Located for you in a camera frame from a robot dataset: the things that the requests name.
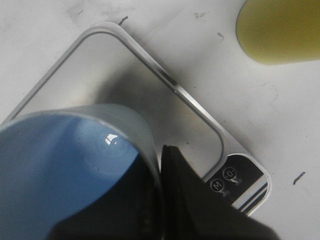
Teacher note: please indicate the yellow squeeze bottle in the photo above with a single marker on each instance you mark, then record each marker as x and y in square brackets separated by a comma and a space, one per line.
[274, 32]

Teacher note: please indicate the grey kitchen scale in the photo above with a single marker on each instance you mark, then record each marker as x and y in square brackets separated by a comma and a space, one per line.
[105, 65]

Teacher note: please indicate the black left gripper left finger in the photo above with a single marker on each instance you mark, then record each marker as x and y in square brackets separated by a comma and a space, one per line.
[128, 211]

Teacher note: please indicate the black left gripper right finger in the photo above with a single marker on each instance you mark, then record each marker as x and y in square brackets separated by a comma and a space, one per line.
[193, 211]

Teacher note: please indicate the light blue cup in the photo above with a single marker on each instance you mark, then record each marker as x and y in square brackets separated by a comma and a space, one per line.
[55, 163]

